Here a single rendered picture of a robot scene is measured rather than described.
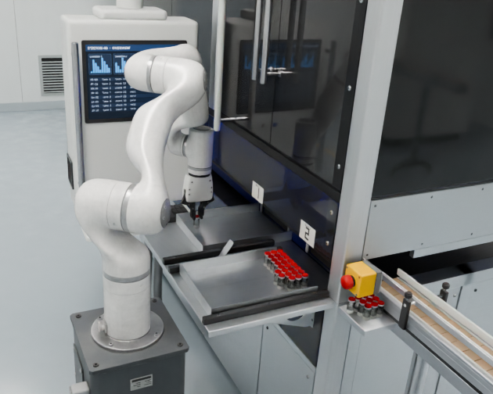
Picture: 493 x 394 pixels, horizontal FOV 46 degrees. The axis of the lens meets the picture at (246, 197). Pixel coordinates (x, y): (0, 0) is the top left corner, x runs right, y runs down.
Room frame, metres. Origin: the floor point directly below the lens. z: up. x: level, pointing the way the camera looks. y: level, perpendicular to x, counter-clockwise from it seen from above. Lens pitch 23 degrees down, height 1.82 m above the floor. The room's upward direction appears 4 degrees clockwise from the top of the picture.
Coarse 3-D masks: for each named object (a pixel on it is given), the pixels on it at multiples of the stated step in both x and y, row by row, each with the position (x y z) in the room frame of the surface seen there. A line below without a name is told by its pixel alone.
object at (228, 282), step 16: (224, 256) 1.62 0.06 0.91; (240, 256) 1.64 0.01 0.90; (256, 256) 1.67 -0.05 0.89; (192, 272) 1.56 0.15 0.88; (208, 272) 1.56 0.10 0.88; (224, 272) 1.57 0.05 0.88; (240, 272) 1.58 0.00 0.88; (256, 272) 1.58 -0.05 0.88; (192, 288) 1.45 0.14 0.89; (208, 288) 1.47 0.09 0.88; (224, 288) 1.47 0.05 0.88; (240, 288) 1.48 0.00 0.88; (256, 288) 1.49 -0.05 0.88; (272, 288) 1.49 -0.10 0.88; (304, 288) 1.45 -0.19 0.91; (208, 304) 1.34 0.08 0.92; (224, 304) 1.39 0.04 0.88; (240, 304) 1.36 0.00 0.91
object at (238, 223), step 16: (224, 208) 1.99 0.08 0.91; (240, 208) 2.02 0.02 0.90; (256, 208) 2.05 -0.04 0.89; (192, 224) 1.89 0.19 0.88; (208, 224) 1.90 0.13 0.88; (224, 224) 1.91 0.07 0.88; (240, 224) 1.92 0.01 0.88; (256, 224) 1.93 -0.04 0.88; (272, 224) 1.94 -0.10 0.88; (192, 240) 1.76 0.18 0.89; (208, 240) 1.78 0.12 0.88; (224, 240) 1.78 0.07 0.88; (240, 240) 1.74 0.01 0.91; (256, 240) 1.76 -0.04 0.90
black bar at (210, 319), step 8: (296, 296) 1.43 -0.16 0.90; (304, 296) 1.43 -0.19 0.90; (312, 296) 1.44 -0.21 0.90; (320, 296) 1.46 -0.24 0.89; (328, 296) 1.47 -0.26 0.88; (256, 304) 1.38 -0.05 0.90; (264, 304) 1.38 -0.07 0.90; (272, 304) 1.38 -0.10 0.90; (280, 304) 1.40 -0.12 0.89; (288, 304) 1.41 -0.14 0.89; (224, 312) 1.33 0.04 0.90; (232, 312) 1.33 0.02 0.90; (240, 312) 1.34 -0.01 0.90; (248, 312) 1.35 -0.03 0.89; (256, 312) 1.36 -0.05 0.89; (208, 320) 1.29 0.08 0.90; (216, 320) 1.30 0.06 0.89; (224, 320) 1.31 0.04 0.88
